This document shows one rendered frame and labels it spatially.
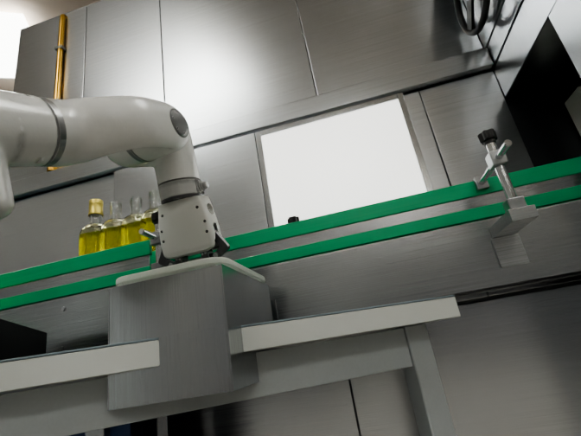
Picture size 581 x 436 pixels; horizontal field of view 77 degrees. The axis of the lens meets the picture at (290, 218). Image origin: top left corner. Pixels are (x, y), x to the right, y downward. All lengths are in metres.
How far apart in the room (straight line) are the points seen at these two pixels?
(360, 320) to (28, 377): 0.43
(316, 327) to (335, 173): 0.54
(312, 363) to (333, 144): 0.63
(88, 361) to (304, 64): 1.00
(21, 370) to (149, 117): 0.35
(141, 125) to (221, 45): 0.89
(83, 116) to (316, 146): 0.66
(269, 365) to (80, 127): 0.41
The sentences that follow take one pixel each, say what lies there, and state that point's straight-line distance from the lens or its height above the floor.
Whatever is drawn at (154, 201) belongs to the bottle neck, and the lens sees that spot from 0.99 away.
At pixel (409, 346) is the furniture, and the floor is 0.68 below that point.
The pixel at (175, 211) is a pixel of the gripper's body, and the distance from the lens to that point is 0.67.
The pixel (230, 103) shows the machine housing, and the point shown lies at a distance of 1.24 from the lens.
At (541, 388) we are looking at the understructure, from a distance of 0.99.
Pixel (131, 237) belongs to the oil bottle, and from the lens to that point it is 0.98.
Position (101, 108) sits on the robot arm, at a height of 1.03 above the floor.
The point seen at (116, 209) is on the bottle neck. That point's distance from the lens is 1.05.
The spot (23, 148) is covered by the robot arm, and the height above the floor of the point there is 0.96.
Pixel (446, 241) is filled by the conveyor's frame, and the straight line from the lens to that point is 0.75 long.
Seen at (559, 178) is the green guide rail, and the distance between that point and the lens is 0.87.
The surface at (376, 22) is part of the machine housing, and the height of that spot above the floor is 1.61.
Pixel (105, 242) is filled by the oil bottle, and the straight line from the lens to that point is 1.01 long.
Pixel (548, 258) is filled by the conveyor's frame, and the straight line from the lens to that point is 0.79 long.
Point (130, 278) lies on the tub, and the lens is 0.56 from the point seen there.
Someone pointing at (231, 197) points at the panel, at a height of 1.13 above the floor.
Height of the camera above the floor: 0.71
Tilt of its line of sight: 20 degrees up
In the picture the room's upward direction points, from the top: 10 degrees counter-clockwise
